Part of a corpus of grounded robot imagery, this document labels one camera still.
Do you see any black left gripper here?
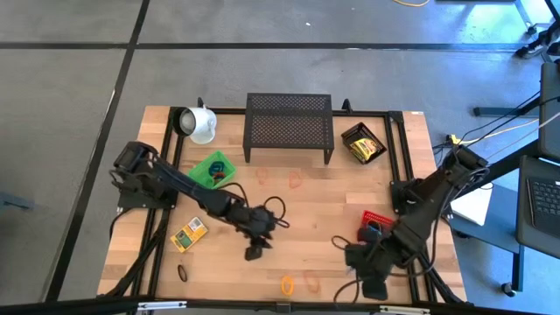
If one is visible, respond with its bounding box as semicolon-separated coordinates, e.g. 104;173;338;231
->
227;204;278;263

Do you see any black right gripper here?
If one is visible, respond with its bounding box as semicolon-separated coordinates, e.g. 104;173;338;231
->
344;234;402;302

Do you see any red plastic basket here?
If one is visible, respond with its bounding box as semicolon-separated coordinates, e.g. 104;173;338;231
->
359;209;397;240

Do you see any black desk beam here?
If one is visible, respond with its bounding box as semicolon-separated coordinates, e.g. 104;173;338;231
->
450;139;542;200

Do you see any black desk foot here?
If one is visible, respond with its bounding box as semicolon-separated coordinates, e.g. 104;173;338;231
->
472;106;542;118

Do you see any yellow green card box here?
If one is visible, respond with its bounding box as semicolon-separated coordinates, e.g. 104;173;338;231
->
169;216;209;254

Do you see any green plastic basket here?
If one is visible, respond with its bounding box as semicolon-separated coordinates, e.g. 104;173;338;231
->
187;150;237;190

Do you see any black perforated metal riser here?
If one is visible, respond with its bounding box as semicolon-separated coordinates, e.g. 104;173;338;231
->
242;92;336;166

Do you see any white box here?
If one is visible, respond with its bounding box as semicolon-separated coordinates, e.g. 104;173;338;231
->
450;186;494;227

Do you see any white mug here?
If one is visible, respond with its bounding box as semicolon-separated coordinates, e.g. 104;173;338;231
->
171;104;219;146

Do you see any blue-grey side table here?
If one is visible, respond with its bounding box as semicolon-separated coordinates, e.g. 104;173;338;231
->
449;182;525;256

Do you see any black plastic basket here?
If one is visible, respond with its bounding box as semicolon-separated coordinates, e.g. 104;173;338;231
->
339;122;389;165

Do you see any dark grey laptop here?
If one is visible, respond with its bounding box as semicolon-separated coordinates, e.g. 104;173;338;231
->
514;155;560;259

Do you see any black rig crossbar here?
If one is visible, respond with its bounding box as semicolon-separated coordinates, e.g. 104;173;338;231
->
0;295;560;315

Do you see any dark grey flat panel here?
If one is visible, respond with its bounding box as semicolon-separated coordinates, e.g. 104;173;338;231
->
536;60;560;163

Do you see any blue-grey floor object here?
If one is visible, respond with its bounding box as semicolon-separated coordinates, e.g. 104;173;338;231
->
0;191;35;211

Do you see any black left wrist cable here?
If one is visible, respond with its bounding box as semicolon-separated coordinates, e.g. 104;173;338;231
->
218;181;291;230

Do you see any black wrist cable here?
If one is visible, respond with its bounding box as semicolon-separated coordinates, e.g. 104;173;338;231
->
218;181;291;230
331;234;364;306

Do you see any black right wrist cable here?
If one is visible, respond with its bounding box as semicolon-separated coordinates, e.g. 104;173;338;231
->
331;234;364;306

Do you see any silver frame bracket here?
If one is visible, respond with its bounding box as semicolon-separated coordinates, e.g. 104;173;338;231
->
379;304;432;315
136;300;188;312

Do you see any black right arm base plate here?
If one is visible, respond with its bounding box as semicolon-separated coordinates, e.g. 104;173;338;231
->
388;178;452;216

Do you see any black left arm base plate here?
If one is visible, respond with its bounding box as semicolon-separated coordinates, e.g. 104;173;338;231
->
116;173;179;210

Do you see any white cable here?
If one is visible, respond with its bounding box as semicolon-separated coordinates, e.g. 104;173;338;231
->
484;111;560;162

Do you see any grey metal floor rail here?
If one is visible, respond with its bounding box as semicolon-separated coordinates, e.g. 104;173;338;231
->
514;0;555;63

